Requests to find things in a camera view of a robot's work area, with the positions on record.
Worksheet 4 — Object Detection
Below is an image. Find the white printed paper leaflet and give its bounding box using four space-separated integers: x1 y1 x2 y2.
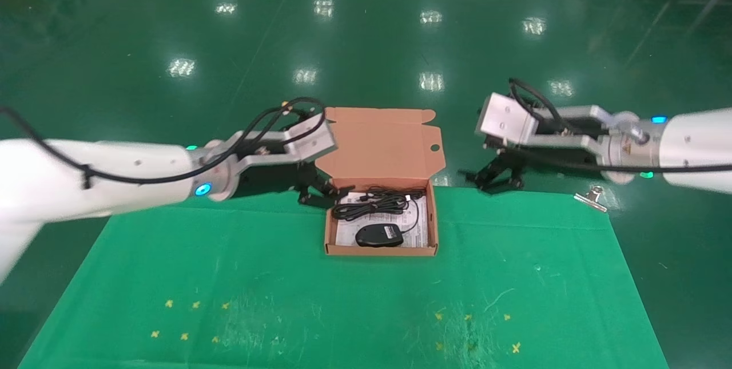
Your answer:
334 191 429 248

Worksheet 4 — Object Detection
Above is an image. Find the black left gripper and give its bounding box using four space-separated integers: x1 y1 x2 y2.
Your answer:
236 160 356 207

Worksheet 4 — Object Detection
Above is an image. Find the black data cable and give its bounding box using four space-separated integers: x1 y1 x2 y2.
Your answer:
332 187 412 221

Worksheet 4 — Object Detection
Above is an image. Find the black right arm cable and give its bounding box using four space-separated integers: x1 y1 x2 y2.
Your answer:
508 77 732 176

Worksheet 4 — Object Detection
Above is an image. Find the green table cloth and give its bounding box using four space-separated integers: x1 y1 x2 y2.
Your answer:
17 185 670 369

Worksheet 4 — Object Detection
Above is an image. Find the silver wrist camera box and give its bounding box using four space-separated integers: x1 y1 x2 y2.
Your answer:
474 93 539 144
282 110 339 165

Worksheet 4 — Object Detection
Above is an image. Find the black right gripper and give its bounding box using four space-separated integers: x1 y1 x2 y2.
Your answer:
457 136 600 193

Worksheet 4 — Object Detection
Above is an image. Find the orange cardboard box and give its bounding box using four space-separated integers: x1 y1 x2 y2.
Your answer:
315 107 447 257

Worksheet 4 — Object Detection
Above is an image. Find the silver binder clip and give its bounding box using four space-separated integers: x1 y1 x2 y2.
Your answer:
574 185 608 213

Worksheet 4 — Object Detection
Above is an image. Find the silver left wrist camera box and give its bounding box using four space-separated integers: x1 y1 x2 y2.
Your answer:
282 110 339 165

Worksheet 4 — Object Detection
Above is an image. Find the black wired mouse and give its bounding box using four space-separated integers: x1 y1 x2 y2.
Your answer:
355 189 428 249

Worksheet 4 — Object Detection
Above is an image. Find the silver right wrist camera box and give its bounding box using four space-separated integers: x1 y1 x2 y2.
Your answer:
474 93 539 144

